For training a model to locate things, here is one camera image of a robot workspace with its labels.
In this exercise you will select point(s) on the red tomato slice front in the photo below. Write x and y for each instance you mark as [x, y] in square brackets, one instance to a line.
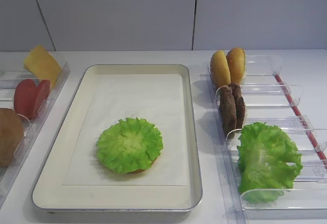
[41, 94]

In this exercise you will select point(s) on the red tomato slice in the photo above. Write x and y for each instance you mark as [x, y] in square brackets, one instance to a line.
[41, 94]
[24, 98]

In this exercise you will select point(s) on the green lettuce leaf on tray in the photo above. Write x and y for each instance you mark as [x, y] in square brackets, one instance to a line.
[130, 145]

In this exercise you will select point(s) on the brown meat patty front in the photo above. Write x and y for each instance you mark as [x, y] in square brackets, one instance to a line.
[227, 110]

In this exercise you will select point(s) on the brown meat patty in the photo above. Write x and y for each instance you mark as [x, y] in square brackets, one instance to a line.
[239, 104]
[227, 110]

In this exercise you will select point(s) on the bottom bun under lettuce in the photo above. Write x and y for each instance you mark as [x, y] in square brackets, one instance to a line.
[139, 172]

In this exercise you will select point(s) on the brown meat patty rear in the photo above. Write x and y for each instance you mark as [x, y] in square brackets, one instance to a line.
[239, 104]

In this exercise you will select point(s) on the green lettuce leaf in rack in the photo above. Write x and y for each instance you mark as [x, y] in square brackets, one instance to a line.
[269, 162]

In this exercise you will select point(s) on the yellow cheese slice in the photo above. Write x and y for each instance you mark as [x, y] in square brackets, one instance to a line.
[44, 66]

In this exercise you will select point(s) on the red tomato slice rear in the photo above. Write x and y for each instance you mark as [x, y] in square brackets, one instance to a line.
[24, 98]

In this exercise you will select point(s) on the cream metal baking tray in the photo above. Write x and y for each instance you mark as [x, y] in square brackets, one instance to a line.
[51, 194]

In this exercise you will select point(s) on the golden bun half left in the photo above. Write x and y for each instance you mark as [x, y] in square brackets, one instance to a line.
[219, 69]

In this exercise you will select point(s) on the golden bun half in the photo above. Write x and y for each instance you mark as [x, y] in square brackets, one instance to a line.
[219, 69]
[236, 63]

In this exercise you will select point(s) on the white paper tray liner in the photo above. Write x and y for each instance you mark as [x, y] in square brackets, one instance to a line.
[156, 98]

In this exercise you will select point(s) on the golden bun half right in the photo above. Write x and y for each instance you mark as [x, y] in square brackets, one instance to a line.
[236, 63]

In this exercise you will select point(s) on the clear acrylic right rack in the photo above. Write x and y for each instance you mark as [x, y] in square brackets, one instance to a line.
[270, 100]

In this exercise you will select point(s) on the brown bun left rack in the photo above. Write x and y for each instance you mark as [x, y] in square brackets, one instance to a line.
[12, 132]

